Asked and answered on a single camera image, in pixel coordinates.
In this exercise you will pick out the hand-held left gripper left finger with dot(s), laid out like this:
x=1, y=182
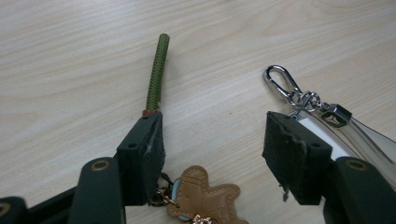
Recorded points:
x=137, y=161

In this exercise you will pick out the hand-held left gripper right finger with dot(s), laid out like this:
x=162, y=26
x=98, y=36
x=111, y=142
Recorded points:
x=295, y=161

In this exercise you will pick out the clear plastic card holder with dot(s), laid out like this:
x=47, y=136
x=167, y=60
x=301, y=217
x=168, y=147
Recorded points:
x=358, y=137

